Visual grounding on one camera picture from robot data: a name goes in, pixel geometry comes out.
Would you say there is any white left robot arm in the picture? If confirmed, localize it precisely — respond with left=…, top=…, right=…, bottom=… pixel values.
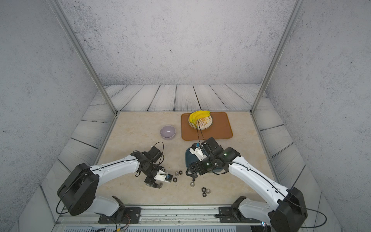
left=57, top=146, right=172, bottom=217

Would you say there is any yellow banana bunch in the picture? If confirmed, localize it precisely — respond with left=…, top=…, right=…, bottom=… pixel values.
left=188, top=110, right=211, bottom=123

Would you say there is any patterned plate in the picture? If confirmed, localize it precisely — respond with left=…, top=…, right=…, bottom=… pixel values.
left=188, top=115, right=213, bottom=130

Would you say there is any aluminium frame post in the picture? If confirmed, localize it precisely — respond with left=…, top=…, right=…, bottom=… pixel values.
left=47, top=0, right=118, bottom=116
left=250, top=0, right=305, bottom=116

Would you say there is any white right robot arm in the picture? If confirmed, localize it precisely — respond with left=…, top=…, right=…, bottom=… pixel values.
left=186, top=137, right=308, bottom=232

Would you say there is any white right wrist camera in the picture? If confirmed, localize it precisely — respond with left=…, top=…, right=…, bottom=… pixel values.
left=189, top=143, right=208, bottom=161

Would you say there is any left aluminium frame post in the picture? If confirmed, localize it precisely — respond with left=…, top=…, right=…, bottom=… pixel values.
left=47, top=0, right=118, bottom=116

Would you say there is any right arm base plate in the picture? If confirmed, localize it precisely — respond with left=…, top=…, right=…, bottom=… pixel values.
left=214, top=206, right=258, bottom=223

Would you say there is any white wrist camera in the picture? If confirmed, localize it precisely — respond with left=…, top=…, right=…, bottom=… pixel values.
left=154, top=170, right=173, bottom=183
left=189, top=143, right=208, bottom=161

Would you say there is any aluminium front rail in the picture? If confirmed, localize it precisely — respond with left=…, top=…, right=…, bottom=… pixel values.
left=53, top=205, right=275, bottom=232

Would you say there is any right aluminium frame post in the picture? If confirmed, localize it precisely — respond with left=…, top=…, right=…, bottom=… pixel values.
left=250, top=0, right=305, bottom=116

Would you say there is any lilac ceramic bowl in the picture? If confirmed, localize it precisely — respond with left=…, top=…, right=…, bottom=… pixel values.
left=160, top=125, right=176, bottom=140

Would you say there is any brown rectangular mat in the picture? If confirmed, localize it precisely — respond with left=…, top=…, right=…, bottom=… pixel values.
left=181, top=112, right=233, bottom=141

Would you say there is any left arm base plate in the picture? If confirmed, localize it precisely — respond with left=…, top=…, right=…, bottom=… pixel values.
left=98, top=207, right=142, bottom=224

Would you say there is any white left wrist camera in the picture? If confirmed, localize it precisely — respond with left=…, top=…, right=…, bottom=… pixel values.
left=154, top=170, right=173, bottom=183

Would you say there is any teal plastic storage box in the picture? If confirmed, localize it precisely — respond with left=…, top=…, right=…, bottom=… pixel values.
left=185, top=148, right=199, bottom=168

